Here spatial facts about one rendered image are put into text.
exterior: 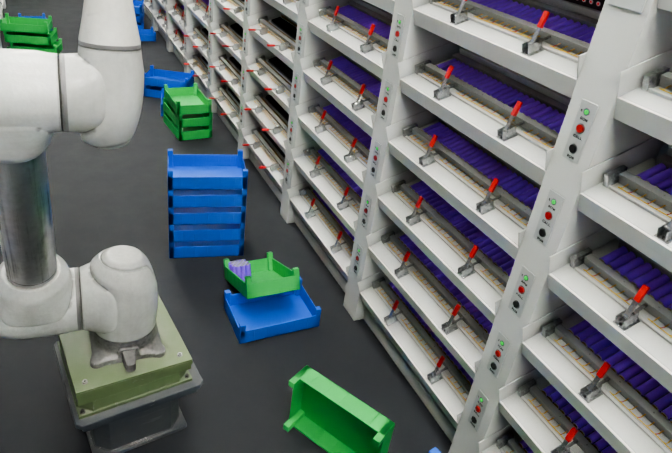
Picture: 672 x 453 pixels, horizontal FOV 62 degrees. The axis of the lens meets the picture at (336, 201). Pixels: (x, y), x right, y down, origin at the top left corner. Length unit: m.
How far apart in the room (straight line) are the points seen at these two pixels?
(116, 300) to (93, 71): 0.63
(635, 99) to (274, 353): 1.37
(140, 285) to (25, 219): 0.35
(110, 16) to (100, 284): 0.68
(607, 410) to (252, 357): 1.12
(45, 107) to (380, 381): 1.36
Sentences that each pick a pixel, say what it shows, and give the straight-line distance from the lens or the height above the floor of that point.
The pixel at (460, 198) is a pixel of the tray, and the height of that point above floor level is 0.74.
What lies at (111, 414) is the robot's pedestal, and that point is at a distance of 1.59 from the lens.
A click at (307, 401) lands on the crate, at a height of 0.07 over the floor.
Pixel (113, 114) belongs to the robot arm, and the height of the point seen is 1.02.
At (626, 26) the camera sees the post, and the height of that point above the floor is 1.25.
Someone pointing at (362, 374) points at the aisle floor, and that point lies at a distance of 1.97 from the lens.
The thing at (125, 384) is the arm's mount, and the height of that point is 0.27.
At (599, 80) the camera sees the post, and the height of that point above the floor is 1.15.
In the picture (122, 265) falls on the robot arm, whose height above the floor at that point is 0.56.
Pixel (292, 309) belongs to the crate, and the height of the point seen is 0.00.
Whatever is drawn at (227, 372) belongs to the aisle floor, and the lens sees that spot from 1.92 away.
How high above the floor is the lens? 1.40
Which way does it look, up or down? 29 degrees down
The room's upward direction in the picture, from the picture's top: 8 degrees clockwise
